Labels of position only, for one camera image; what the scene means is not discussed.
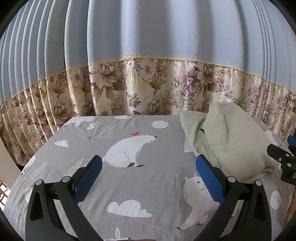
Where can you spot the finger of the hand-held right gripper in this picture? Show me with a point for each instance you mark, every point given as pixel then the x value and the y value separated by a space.
pixel 292 140
pixel 277 151

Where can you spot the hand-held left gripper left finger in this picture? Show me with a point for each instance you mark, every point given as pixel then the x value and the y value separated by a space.
pixel 89 177

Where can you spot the blue curtain with floral hem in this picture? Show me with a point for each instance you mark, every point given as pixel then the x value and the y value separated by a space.
pixel 148 46

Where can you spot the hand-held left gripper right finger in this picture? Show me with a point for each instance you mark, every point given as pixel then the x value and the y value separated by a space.
pixel 209 178

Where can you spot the grey bear print bed sheet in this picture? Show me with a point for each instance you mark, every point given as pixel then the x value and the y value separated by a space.
pixel 97 139

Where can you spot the person's right forearm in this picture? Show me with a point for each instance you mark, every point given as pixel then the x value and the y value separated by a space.
pixel 291 208

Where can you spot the pale beige zip jacket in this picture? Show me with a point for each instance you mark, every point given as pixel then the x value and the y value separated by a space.
pixel 242 139

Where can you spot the wooden chair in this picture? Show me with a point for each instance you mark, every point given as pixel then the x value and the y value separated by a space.
pixel 3 192

